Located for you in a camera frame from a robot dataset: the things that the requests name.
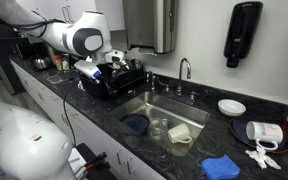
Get black tall appliance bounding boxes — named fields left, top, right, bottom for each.
left=0, top=23, right=28, bottom=96

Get black dish rack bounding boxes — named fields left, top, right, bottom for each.
left=78, top=60, right=147, bottom=100

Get white upper cabinets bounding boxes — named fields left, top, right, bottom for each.
left=17, top=0, right=126, bottom=32

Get red lid spice jar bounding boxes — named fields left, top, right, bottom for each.
left=53, top=54, right=64, bottom=72

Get black coffee machine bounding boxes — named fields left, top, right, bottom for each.
left=15, top=35, right=52, bottom=61

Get metal kettle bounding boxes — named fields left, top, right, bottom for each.
left=30, top=55, right=53, bottom=71

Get blue sponge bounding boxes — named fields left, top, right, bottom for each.
left=199, top=154, right=242, bottom=180

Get white cabinets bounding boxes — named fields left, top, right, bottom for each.
left=17, top=0, right=126, bottom=32
left=10, top=59, right=167, bottom=180

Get chrome sink faucet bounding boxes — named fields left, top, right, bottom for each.
left=156, top=57, right=202, bottom=106

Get glass jar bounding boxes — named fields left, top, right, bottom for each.
left=61, top=53, right=72, bottom=72

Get clear drinking glass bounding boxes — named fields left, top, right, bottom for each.
left=147, top=117, right=173, bottom=140

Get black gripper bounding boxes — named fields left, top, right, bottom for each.
left=99, top=61, right=119, bottom=86

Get black hanging cable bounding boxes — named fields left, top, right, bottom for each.
left=62, top=78, right=82, bottom=148

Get stainless paper towel dispenser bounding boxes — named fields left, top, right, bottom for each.
left=122, top=0, right=179, bottom=56

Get chrome side sprayer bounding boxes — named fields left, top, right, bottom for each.
left=145, top=70, right=157, bottom=93

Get dark blue plate under mug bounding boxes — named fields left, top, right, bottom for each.
left=228, top=116, right=288, bottom=154

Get small white bowl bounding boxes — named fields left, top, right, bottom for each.
left=217, top=98, right=247, bottom=117

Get stainless steel sink basin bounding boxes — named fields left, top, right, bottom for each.
left=109, top=91, right=211, bottom=158

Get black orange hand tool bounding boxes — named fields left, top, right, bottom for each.
left=83, top=151, right=108, bottom=171

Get white printed mug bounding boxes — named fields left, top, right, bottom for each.
left=245, top=120, right=284, bottom=152

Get black soap dispenser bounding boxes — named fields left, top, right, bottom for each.
left=223, top=0, right=264, bottom=69

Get crumpled white paper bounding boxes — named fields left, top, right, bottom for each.
left=244, top=145, right=282, bottom=170

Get white paper sheet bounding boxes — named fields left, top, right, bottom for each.
left=63, top=148, right=89, bottom=178

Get plain cream mug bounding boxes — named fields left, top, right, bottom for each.
left=167, top=123, right=194, bottom=145

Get white box on wrist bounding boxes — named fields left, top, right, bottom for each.
left=104, top=49, right=124, bottom=65

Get white lower cabinets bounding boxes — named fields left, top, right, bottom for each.
left=10, top=59, right=167, bottom=180

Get white wrist camera blue plug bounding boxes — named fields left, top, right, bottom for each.
left=73, top=59, right=102, bottom=82

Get dark blue plate in sink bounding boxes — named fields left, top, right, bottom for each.
left=119, top=113, right=151, bottom=136

